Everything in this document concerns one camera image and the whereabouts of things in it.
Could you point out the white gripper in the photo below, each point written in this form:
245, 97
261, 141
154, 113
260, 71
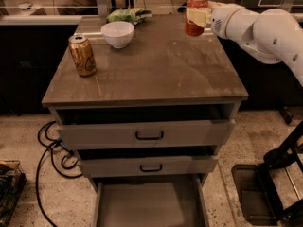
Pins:
220, 19

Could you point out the red coke can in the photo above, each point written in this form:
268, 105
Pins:
196, 15

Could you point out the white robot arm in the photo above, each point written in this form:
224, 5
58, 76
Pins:
270, 37

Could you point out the top drawer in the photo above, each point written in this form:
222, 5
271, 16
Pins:
121, 135

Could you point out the drawer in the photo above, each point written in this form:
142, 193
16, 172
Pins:
125, 162
152, 201
121, 135

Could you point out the grey drawer cabinet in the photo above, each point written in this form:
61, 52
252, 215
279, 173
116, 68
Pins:
161, 75

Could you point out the gold soda can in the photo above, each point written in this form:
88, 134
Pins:
82, 55

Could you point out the middle drawer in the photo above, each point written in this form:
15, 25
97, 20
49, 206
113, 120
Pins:
125, 162

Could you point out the bottom drawer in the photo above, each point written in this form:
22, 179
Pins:
152, 201

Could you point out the green chip bag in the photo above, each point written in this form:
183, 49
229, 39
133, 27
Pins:
134, 16

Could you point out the white bowl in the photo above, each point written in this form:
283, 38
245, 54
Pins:
118, 34

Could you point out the black top drawer handle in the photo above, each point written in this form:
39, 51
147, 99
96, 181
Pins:
159, 136

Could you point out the black drawer handle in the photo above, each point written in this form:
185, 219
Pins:
159, 136
150, 169

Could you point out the black middle drawer handle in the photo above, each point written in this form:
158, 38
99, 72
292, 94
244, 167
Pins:
150, 169

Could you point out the wire basket with items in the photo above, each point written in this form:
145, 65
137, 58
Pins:
12, 182

